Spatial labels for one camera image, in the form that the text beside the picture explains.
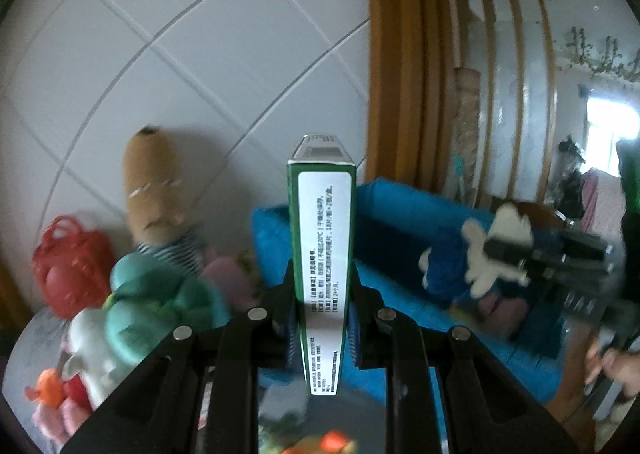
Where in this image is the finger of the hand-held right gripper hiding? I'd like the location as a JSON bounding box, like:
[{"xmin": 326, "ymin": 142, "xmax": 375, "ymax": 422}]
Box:
[{"xmin": 484, "ymin": 234, "xmax": 563, "ymax": 285}]

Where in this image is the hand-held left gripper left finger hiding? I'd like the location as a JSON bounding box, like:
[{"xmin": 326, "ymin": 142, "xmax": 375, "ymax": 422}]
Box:
[{"xmin": 60, "ymin": 259, "xmax": 297, "ymax": 454}]

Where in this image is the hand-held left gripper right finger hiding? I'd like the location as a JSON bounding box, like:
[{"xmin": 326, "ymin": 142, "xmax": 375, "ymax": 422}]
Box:
[{"xmin": 350, "ymin": 259, "xmax": 586, "ymax": 454}]

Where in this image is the blue white plush toy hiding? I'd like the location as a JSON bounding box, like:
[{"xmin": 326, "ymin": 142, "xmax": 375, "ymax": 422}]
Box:
[{"xmin": 417, "ymin": 201, "xmax": 536, "ymax": 305}]

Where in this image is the green white carton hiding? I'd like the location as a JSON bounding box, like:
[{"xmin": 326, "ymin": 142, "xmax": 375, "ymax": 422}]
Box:
[{"xmin": 286, "ymin": 134, "xmax": 357, "ymax": 397}]

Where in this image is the blue plastic crate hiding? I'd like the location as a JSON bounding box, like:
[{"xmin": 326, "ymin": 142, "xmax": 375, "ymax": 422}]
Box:
[{"xmin": 250, "ymin": 178, "xmax": 568, "ymax": 405}]

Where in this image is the person's right hand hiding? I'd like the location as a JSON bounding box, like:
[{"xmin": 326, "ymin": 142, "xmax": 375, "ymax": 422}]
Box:
[{"xmin": 582, "ymin": 346, "xmax": 640, "ymax": 407}]

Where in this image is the orange green plush toy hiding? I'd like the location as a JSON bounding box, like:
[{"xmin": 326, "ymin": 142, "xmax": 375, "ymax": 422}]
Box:
[{"xmin": 295, "ymin": 429, "xmax": 358, "ymax": 454}]

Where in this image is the teal plush toy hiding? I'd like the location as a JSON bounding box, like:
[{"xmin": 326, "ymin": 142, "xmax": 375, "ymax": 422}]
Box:
[{"xmin": 102, "ymin": 253, "xmax": 231, "ymax": 365}]

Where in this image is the wooden slatted screen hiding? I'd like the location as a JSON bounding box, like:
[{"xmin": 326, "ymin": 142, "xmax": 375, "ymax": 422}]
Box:
[{"xmin": 452, "ymin": 0, "xmax": 561, "ymax": 215}]

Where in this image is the tall brown plush toy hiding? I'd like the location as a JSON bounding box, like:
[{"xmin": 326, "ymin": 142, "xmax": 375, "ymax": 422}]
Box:
[{"xmin": 124, "ymin": 125, "xmax": 206, "ymax": 275}]

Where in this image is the red plush toy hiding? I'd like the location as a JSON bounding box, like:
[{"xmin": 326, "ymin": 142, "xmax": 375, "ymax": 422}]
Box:
[{"xmin": 62, "ymin": 374, "xmax": 91, "ymax": 410}]

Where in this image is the red bear-shaped case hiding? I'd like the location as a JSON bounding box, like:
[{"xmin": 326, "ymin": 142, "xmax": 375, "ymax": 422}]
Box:
[{"xmin": 31, "ymin": 215, "xmax": 118, "ymax": 320}]

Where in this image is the pink pig plush toy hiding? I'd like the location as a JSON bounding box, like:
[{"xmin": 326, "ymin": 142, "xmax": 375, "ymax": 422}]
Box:
[{"xmin": 32, "ymin": 399, "xmax": 93, "ymax": 445}]

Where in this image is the wooden wall trim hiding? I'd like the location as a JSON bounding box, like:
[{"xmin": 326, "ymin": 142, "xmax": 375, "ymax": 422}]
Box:
[{"xmin": 365, "ymin": 0, "xmax": 456, "ymax": 195}]

